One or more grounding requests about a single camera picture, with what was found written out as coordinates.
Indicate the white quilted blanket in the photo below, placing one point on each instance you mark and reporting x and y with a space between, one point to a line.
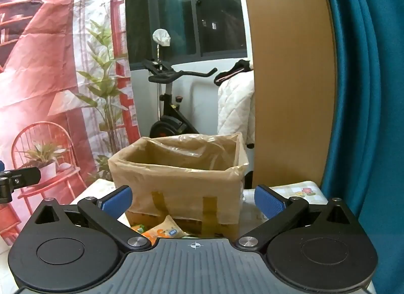
235 107

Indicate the red printed backdrop cloth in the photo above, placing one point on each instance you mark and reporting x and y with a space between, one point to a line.
47 60

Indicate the wooden board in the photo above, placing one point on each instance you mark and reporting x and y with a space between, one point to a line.
290 91

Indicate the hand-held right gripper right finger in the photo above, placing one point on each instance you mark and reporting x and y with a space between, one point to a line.
269 204

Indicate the taped cardboard box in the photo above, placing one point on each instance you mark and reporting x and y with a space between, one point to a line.
176 186

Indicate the black garment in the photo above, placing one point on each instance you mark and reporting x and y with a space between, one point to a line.
235 68

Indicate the dark window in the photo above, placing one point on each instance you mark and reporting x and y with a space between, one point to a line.
214 12

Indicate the black exercise bike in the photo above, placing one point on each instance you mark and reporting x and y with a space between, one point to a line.
167 117

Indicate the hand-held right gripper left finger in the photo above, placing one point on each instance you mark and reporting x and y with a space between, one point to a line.
117 201

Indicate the teal curtain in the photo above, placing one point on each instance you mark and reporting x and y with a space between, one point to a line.
372 91

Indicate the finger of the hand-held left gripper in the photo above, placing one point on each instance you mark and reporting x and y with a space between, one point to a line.
25 176

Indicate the small green snack packet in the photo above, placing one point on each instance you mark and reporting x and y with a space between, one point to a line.
138 228

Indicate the white bike seat cover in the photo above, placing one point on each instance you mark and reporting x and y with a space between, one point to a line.
161 37

